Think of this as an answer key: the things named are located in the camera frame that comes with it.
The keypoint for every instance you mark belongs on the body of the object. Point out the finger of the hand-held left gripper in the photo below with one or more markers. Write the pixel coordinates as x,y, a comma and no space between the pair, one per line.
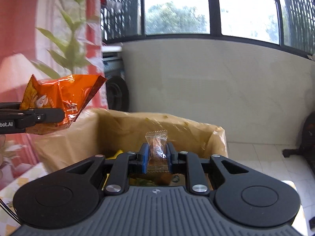
49,115
9,106

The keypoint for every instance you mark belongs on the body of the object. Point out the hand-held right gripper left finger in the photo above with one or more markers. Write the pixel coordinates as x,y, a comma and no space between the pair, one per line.
144,158

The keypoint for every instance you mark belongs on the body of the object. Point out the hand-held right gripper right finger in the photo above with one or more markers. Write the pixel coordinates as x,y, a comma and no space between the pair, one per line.
171,158

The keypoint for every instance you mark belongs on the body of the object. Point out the clear candy packet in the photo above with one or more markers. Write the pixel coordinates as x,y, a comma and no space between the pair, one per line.
157,147

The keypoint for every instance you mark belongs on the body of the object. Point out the yellow snack packet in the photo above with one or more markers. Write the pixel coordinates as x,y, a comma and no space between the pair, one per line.
114,154

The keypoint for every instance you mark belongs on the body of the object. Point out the yellow plastic bag liner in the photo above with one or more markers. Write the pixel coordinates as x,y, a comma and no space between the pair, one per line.
177,127

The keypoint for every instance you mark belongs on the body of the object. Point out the orange snack packet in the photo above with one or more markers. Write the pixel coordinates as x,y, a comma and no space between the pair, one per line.
73,91

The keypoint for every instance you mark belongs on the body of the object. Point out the brown cardboard box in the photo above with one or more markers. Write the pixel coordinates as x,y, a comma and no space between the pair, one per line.
73,147

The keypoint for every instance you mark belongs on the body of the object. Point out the checkered flower tablecloth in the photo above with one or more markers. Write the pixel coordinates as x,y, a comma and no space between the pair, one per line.
24,179

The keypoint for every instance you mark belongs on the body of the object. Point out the black round wheel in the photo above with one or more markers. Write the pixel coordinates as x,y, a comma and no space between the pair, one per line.
118,93

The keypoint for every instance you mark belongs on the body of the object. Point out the white appliance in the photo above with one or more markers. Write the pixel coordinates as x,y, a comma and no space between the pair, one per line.
112,61

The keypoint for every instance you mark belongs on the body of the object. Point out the black exercise bike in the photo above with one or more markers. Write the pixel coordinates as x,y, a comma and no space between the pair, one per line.
307,137

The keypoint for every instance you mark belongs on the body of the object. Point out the green tree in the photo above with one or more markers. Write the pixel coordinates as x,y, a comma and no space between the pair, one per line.
177,19

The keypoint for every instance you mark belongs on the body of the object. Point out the printed wall cloth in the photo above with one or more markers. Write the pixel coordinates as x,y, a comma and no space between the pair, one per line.
19,29

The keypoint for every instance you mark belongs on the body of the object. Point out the black window frame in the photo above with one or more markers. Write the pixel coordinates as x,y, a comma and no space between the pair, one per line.
213,9

